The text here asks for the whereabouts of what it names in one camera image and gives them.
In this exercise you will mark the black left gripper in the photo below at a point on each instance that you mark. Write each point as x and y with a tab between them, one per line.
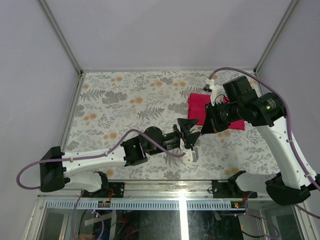
185	126

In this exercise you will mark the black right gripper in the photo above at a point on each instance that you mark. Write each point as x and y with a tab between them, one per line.
211	124

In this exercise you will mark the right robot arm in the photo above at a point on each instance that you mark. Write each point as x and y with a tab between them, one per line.
295	180

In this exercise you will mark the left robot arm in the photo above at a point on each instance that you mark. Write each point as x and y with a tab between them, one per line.
83	170

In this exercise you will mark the red folded cloth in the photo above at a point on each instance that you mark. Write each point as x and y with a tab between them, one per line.
197	110

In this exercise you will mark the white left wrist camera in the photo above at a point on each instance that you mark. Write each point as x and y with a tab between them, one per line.
190	154

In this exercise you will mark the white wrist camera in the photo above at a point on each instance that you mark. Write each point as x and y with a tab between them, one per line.
216	91
190	154

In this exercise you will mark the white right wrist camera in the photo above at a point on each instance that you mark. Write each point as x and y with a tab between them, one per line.
216	91

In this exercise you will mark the aluminium front rail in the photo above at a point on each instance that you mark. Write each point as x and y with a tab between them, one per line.
149	195

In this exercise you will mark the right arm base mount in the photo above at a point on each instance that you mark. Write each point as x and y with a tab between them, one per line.
221	189

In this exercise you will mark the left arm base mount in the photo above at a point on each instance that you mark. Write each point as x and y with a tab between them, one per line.
112	190

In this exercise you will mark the right aluminium frame post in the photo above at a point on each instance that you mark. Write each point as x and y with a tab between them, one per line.
276	34

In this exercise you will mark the aluminium frame post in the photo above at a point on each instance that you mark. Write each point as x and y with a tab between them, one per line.
276	34
60	36

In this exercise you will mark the left aluminium frame post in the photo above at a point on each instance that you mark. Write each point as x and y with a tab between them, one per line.
60	36

